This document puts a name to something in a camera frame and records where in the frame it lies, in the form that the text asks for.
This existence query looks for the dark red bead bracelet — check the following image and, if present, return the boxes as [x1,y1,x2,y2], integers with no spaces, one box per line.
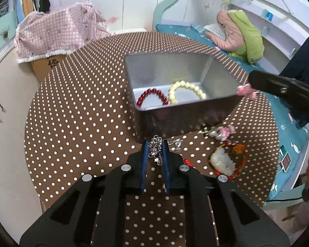
[136,88,169,108]

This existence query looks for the pink checked cloth cover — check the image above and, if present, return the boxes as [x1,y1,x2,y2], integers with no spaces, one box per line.
[14,1,111,64]

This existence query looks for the pink flower hair clip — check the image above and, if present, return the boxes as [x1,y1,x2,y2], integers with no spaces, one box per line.
[237,85,260,101]

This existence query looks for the cardboard box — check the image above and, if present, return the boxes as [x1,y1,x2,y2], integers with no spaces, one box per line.
[31,53,68,83]

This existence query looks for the teal drawer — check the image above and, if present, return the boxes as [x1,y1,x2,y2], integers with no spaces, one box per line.
[0,6,19,57]

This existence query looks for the silver chain bracelet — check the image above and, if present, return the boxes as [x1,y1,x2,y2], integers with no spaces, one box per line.
[148,134,168,194]

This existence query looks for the blue patterned bed sheet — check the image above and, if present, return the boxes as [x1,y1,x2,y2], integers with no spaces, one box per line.
[154,24,309,207]

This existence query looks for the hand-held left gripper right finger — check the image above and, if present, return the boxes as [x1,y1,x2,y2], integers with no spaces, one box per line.
[163,139,291,247]

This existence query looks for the rectangular metal tin box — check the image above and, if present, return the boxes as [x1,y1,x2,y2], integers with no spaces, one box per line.
[125,52,244,143]

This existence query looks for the smartphone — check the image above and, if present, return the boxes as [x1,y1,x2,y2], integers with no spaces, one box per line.
[278,145,293,173]

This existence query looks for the small silver charm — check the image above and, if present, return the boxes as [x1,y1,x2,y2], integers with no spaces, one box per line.
[169,138,184,151]

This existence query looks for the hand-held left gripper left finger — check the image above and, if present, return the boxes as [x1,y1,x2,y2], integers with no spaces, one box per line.
[19,140,148,247]

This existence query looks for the pink padded jacket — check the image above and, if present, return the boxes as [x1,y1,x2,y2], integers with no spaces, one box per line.
[205,10,245,52]

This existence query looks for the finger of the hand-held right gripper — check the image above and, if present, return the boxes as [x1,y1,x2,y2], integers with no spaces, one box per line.
[248,70,309,108]

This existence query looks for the green padded jacket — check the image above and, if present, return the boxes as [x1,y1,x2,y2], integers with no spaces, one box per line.
[228,10,265,65]

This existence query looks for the teal bunk bed frame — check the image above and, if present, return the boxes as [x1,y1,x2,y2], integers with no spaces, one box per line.
[152,0,309,33]

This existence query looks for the cream bead bracelet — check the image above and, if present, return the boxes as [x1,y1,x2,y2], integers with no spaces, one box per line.
[168,80,207,105]

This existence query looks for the white pillow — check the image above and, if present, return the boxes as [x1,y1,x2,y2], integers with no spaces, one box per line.
[201,23,226,38]

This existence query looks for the beige floor cabinet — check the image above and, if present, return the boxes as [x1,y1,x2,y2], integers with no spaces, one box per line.
[0,41,42,207]

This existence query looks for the white jade pendant red cord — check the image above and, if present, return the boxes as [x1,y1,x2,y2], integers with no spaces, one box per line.
[208,143,248,178]

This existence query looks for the brown polka dot tablecloth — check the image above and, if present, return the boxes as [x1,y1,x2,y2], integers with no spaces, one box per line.
[24,31,280,247]

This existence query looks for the white bed wall shelf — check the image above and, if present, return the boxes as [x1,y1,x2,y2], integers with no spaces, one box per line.
[229,0,309,66]

